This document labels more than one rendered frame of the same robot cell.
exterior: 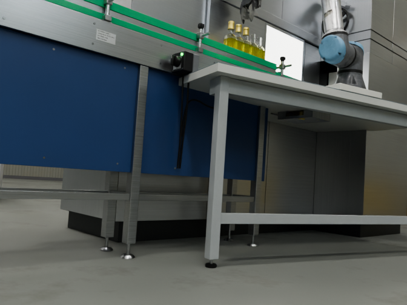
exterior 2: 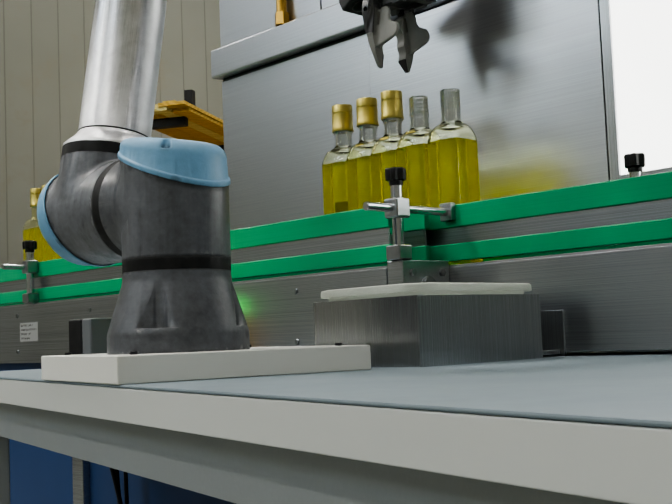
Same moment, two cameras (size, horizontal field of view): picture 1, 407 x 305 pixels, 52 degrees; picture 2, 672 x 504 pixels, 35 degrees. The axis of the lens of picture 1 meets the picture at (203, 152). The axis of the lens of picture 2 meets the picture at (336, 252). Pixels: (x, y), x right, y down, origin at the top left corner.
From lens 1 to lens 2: 2.81 m
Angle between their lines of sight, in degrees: 89
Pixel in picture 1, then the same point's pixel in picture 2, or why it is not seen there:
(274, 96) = (19, 426)
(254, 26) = (541, 12)
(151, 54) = not seen: hidden behind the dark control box
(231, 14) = (439, 35)
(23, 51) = not seen: outside the picture
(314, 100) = (60, 424)
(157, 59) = not seen: hidden behind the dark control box
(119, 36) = (40, 322)
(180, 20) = (317, 151)
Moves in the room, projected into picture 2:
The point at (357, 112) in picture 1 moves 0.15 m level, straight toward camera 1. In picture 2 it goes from (132, 451) to (10, 451)
